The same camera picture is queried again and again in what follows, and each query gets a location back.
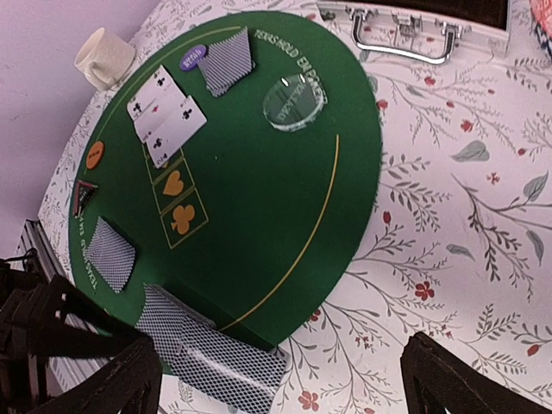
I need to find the purple small blind button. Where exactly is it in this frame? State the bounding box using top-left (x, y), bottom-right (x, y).
top-left (179, 44), bottom-right (207, 72)

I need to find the triangular all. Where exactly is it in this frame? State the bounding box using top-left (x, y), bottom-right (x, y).
top-left (73, 179), bottom-right (98, 217)

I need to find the green round poker mat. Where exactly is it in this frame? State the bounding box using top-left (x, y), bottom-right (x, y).
top-left (68, 11), bottom-right (381, 349)

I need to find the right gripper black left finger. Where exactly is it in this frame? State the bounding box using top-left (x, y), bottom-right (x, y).
top-left (32, 336), bottom-right (162, 414)

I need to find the face up playing card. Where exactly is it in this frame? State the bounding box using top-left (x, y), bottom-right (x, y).
top-left (127, 65), bottom-right (184, 122)

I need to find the face up ace diamonds card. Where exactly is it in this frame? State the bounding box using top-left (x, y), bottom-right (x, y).
top-left (134, 92), bottom-right (189, 143)

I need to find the face up two clubs card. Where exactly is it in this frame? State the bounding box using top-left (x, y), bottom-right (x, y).
top-left (147, 96), bottom-right (207, 169)

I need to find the aluminium poker chip case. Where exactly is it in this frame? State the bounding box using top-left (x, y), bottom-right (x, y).
top-left (317, 1), bottom-right (511, 66)

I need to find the red blue patterned bowl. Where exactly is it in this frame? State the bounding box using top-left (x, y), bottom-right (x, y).
top-left (530, 0), bottom-right (552, 56)

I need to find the clear dealer button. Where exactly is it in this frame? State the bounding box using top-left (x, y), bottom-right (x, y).
top-left (262, 79), bottom-right (327, 132)

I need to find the cream ceramic mug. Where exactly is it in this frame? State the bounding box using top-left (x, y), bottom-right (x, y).
top-left (74, 28), bottom-right (136, 91)

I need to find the blue playing card deck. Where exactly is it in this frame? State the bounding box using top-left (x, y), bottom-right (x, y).
top-left (198, 27), bottom-right (255, 97)

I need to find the orange big blind button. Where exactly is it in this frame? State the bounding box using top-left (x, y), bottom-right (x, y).
top-left (85, 141), bottom-right (105, 170)

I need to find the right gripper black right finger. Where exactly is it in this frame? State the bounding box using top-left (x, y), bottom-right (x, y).
top-left (400, 332), bottom-right (551, 414)

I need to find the floral white tablecloth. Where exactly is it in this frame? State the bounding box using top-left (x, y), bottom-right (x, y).
top-left (38, 0), bottom-right (552, 414)

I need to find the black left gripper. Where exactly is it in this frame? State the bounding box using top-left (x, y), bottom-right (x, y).
top-left (1, 260), bottom-right (141, 413)

